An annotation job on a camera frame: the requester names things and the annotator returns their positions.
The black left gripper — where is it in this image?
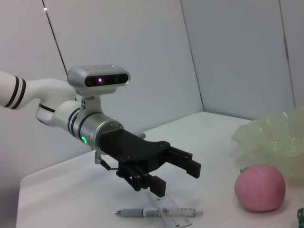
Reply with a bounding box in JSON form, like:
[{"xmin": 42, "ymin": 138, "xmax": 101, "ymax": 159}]
[{"xmin": 98, "ymin": 129, "xmax": 202, "ymax": 197}]

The pink peach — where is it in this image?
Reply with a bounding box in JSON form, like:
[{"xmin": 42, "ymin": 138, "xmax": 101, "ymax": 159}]
[{"xmin": 234, "ymin": 164, "xmax": 286, "ymax": 213}]

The clear plastic ruler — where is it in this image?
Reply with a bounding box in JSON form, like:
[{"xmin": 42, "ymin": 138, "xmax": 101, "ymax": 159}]
[{"xmin": 144, "ymin": 190, "xmax": 193, "ymax": 228}]

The grey white ballpoint pen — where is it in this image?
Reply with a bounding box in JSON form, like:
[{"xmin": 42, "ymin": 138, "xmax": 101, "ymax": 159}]
[{"xmin": 114, "ymin": 207, "xmax": 204, "ymax": 218}]

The green wavy fruit plate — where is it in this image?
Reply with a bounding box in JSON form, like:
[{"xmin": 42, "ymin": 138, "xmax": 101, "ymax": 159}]
[{"xmin": 231, "ymin": 106, "xmax": 304, "ymax": 183}]

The left gripper cable with plug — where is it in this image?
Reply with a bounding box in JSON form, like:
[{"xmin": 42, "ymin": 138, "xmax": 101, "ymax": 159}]
[{"xmin": 94, "ymin": 152, "xmax": 119, "ymax": 171}]

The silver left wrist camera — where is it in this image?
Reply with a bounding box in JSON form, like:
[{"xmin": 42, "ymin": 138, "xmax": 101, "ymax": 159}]
[{"xmin": 67, "ymin": 64, "xmax": 131, "ymax": 117}]

